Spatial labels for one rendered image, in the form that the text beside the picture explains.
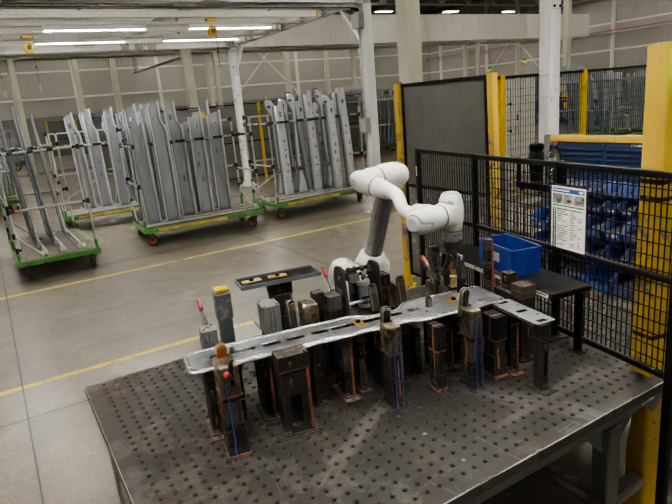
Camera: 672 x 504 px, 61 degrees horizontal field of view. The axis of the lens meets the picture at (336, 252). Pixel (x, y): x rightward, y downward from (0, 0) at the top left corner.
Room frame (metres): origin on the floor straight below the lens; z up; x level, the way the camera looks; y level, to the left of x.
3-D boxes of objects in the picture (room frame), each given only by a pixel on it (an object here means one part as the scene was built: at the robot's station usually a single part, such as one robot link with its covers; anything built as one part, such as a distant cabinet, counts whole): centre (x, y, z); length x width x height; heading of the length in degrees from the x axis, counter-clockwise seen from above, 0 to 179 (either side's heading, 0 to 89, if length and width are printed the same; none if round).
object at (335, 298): (2.39, 0.03, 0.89); 0.13 x 0.11 x 0.38; 21
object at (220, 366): (1.83, 0.42, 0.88); 0.15 x 0.11 x 0.36; 21
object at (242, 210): (9.16, 2.18, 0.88); 1.91 x 1.00 x 1.76; 117
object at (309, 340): (2.20, -0.05, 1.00); 1.38 x 0.22 x 0.02; 111
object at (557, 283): (2.72, -0.84, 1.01); 0.90 x 0.22 x 0.03; 21
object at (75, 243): (7.96, 4.02, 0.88); 1.91 x 1.00 x 1.76; 31
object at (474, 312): (2.17, -0.52, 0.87); 0.12 x 0.09 x 0.35; 21
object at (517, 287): (2.36, -0.80, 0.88); 0.08 x 0.08 x 0.36; 21
